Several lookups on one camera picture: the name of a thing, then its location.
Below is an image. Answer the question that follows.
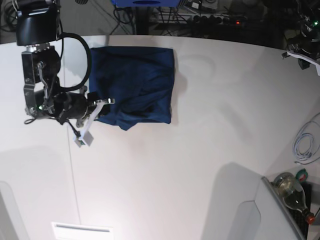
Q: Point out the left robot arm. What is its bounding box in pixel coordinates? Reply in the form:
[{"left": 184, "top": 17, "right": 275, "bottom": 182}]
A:
[{"left": 286, "top": 0, "right": 320, "bottom": 74}]

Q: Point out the white coiled cable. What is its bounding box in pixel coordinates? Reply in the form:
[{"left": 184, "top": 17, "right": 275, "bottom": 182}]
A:
[{"left": 292, "top": 119, "right": 320, "bottom": 166}]

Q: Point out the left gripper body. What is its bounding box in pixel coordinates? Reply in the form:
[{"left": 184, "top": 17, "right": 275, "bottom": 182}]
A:
[{"left": 288, "top": 37, "right": 320, "bottom": 60}]

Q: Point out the black coiled cable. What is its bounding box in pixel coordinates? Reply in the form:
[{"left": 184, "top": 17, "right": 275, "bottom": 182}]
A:
[{"left": 0, "top": 0, "right": 18, "bottom": 33}]

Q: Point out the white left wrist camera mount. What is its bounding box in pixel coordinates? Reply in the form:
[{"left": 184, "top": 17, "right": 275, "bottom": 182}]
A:
[{"left": 281, "top": 50, "right": 320, "bottom": 76}]

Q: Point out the black tray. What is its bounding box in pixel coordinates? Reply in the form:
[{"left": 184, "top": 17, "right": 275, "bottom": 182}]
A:
[{"left": 288, "top": 182, "right": 312, "bottom": 239}]

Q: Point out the blue box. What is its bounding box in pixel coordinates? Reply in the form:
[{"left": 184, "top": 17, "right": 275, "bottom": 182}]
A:
[{"left": 111, "top": 0, "right": 180, "bottom": 8}]

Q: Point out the black power strip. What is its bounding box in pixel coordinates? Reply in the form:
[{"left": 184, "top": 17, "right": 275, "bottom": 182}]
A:
[{"left": 191, "top": 14, "right": 248, "bottom": 27}]

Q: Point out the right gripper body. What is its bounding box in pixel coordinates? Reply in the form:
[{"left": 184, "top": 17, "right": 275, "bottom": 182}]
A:
[{"left": 51, "top": 92, "right": 99, "bottom": 125}]

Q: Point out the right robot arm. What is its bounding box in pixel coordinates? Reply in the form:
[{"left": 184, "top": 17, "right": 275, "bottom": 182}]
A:
[{"left": 12, "top": 0, "right": 114, "bottom": 128}]

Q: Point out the green tape roll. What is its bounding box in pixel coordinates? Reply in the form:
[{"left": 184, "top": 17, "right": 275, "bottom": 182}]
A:
[{"left": 295, "top": 168, "right": 309, "bottom": 183}]

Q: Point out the clear plastic bottle red cap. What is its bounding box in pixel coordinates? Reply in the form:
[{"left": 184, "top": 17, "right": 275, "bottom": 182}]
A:
[{"left": 273, "top": 172, "right": 316, "bottom": 225}]

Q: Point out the blue t-shirt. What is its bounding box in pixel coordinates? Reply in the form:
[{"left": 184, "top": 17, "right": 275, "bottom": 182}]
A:
[{"left": 89, "top": 46, "right": 175, "bottom": 131}]

